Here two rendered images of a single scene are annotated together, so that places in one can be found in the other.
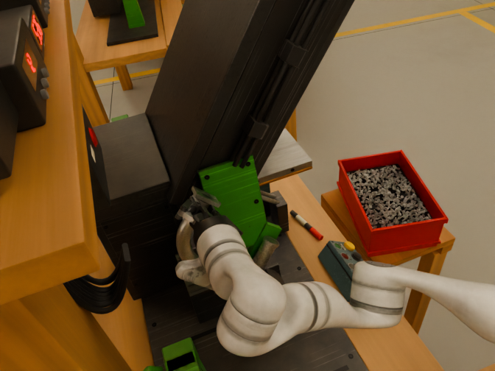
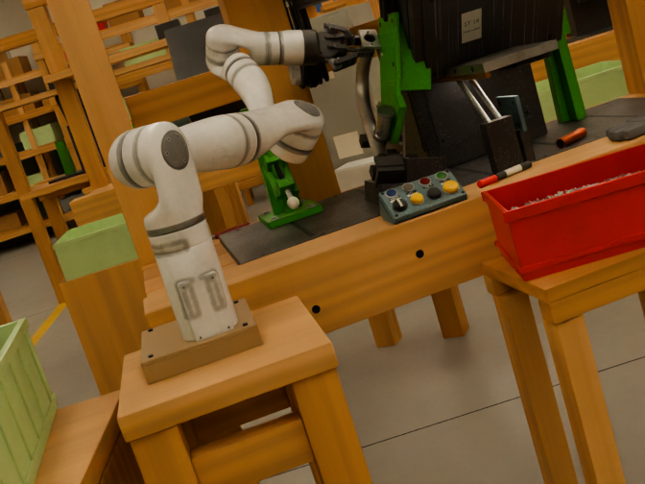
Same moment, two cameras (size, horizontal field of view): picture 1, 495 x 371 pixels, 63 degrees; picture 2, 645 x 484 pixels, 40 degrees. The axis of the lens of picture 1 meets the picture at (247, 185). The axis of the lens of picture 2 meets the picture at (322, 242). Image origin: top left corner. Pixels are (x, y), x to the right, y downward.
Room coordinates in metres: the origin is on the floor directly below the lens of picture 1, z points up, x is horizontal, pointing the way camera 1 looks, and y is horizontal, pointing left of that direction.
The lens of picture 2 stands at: (0.53, -1.92, 1.25)
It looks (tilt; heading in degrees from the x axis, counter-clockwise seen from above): 12 degrees down; 95
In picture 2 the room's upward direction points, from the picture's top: 17 degrees counter-clockwise
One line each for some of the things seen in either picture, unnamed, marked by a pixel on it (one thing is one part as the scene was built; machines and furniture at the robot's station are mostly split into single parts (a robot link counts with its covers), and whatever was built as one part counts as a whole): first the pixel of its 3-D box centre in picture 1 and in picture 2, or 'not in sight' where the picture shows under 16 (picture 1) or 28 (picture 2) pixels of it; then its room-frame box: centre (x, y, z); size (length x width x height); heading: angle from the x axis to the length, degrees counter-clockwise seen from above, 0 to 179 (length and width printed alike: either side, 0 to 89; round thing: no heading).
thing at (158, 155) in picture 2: not in sight; (162, 181); (0.20, -0.58, 1.13); 0.09 x 0.09 x 0.17; 61
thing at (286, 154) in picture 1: (228, 170); (482, 64); (0.79, 0.04, 1.11); 0.39 x 0.16 x 0.03; 105
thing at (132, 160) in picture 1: (140, 205); (458, 84); (0.76, 0.28, 1.07); 0.30 x 0.18 x 0.34; 15
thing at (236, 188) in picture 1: (231, 197); (403, 60); (0.63, 0.04, 1.17); 0.13 x 0.12 x 0.20; 15
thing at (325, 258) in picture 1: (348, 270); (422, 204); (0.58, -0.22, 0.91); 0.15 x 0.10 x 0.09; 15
